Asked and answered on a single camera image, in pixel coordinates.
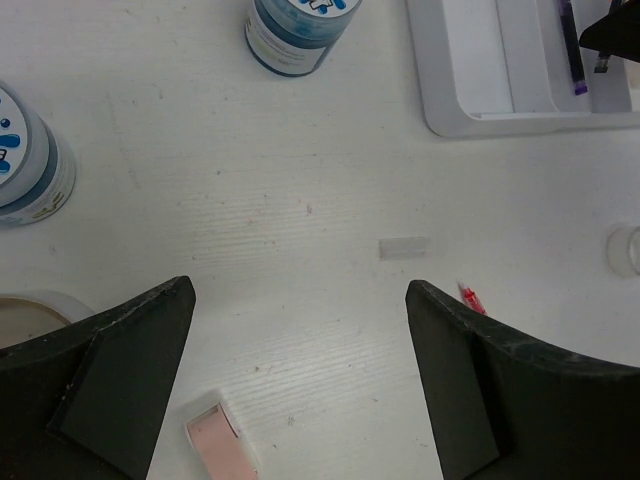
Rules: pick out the red gel pen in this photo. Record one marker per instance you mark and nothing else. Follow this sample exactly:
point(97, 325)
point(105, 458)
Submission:
point(470, 298)

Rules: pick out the blue jar with label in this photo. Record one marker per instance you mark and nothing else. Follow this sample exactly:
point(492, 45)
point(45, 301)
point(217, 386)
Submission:
point(292, 38)

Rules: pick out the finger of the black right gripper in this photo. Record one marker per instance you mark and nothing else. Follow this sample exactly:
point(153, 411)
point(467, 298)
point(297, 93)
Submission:
point(617, 33)

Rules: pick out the blue gel pen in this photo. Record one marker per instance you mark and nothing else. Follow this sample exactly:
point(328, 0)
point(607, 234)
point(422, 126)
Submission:
point(572, 47)

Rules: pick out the clear pen cap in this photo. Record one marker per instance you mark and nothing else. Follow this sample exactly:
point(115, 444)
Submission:
point(404, 248)

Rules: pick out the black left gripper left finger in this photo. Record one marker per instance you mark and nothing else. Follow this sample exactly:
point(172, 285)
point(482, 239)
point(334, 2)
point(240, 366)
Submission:
point(88, 401)

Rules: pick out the large clear tape roll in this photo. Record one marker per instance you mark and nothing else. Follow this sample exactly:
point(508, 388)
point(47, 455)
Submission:
point(31, 314)

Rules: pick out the pink correction tape dispenser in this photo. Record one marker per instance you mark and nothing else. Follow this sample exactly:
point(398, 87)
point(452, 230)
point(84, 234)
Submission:
point(218, 440)

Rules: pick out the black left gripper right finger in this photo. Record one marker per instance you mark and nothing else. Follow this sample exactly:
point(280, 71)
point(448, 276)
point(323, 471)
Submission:
point(505, 405)

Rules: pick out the small clear tape roll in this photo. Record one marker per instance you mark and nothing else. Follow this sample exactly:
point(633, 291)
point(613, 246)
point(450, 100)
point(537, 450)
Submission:
point(622, 251)

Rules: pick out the white divided organizer tray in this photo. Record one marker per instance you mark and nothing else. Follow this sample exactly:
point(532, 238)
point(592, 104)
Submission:
point(500, 68)

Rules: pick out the black gel pen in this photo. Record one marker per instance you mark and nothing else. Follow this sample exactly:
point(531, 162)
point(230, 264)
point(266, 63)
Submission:
point(602, 62)

